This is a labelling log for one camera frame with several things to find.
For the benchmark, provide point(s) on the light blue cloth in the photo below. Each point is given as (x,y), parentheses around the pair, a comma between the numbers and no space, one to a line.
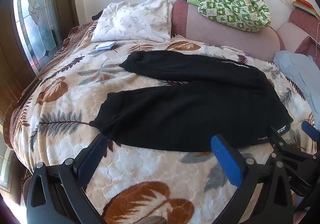
(300,73)

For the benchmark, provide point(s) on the pink padded headboard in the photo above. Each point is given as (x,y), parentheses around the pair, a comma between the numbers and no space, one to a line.
(220,38)

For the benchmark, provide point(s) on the white patterned pillow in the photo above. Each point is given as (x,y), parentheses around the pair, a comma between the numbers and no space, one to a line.
(130,21)

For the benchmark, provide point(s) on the leaf-print fleece blanket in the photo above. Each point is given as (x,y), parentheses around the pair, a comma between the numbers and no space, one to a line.
(75,104)

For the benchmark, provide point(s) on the black pants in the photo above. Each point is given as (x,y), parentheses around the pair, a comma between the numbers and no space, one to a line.
(187,114)

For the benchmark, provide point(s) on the small grey booklet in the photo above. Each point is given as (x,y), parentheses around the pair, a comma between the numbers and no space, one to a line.
(105,46)

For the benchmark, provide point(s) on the stained glass window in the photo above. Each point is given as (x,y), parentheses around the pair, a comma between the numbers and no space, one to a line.
(32,13)

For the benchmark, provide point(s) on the wooden window frame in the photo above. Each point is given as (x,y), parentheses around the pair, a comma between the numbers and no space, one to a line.
(67,1)

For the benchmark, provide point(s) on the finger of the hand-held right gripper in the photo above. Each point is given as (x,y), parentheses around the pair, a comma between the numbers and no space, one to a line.
(283,142)
(310,128)

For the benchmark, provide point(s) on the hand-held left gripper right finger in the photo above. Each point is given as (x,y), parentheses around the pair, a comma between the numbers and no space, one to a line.
(227,161)

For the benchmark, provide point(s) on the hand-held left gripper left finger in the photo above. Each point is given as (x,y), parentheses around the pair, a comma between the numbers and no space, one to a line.
(93,159)

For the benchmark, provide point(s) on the red book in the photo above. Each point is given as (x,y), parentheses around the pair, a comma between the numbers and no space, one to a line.
(302,0)

